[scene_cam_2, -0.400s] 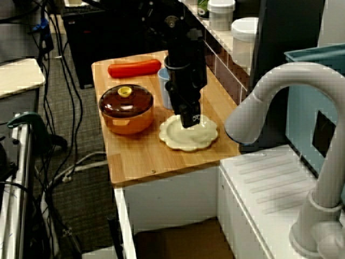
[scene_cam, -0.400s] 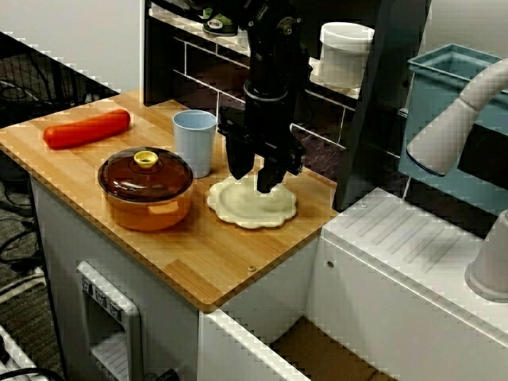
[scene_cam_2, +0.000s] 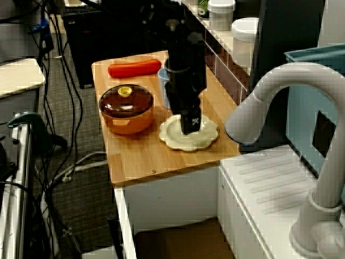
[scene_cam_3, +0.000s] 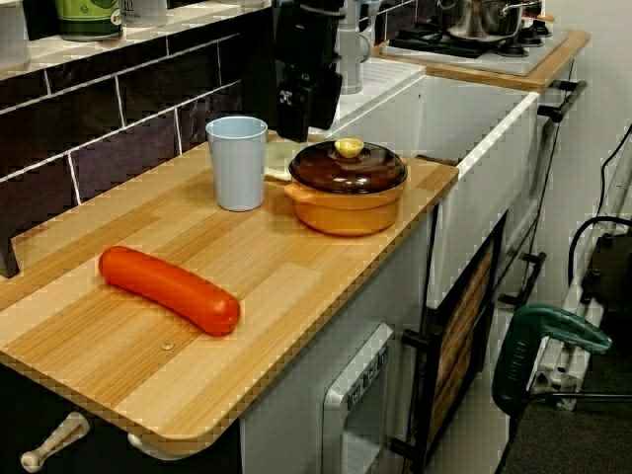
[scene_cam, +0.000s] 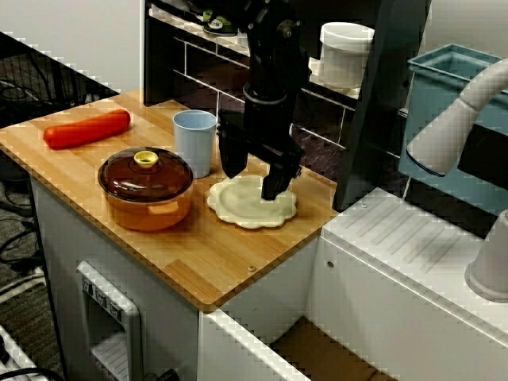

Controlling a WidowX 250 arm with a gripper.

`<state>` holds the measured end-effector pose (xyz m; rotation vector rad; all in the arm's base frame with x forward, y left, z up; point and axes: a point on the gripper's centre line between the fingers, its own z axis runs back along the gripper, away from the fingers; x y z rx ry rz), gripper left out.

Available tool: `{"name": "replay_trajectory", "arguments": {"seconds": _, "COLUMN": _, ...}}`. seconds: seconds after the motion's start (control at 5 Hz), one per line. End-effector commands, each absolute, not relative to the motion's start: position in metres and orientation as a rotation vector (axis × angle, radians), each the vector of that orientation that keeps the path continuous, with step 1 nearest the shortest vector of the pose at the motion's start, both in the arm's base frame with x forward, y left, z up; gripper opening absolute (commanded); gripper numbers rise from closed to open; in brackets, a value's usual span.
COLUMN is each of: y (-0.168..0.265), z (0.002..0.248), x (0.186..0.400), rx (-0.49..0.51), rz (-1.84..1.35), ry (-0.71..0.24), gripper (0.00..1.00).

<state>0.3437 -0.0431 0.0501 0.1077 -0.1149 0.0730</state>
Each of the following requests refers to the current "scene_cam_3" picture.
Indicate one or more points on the orange toy pot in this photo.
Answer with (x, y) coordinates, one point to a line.
(345, 214)

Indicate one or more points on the grey toy hob plate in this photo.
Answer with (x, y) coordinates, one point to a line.
(513, 64)

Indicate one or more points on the wooden crate with black frame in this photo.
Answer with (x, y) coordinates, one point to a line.
(459, 316)

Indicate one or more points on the white toy oven door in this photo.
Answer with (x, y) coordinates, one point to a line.
(365, 434)

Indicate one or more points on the brown lid with yellow knob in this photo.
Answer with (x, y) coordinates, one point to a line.
(345, 170)

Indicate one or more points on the green can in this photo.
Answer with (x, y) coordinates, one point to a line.
(89, 20)

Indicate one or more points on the red toy sausage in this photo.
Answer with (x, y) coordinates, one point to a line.
(168, 289)

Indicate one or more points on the black upright panel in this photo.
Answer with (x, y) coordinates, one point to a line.
(257, 74)

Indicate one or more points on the countertop screw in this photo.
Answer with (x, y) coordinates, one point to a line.
(168, 345)

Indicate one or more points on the thin black rod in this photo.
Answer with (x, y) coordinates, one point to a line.
(582, 396)

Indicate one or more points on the cream flower-shaped plate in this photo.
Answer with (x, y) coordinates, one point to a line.
(277, 158)

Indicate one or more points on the aluminium frame rail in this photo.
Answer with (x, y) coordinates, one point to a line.
(558, 370)

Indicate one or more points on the black stand foot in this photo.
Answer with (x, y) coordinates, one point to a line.
(7, 247)

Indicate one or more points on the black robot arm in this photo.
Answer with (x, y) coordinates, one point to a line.
(306, 17)

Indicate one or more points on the black burner grate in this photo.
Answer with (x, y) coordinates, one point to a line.
(429, 42)

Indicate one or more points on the steel cooking pot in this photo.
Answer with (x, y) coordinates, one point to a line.
(479, 20)

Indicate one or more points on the grey toy faucet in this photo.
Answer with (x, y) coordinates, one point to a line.
(353, 59)

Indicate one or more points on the white toy sink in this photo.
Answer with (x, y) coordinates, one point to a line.
(444, 123)

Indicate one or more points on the white canister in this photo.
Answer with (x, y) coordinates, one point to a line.
(12, 34)

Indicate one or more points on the black device box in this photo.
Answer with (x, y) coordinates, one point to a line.
(609, 266)

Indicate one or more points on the white toy kitchen cabinet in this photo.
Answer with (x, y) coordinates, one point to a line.
(296, 375)

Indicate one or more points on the light blue plastic cup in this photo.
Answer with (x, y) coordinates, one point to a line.
(237, 168)

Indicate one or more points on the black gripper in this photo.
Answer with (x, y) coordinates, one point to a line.
(303, 59)

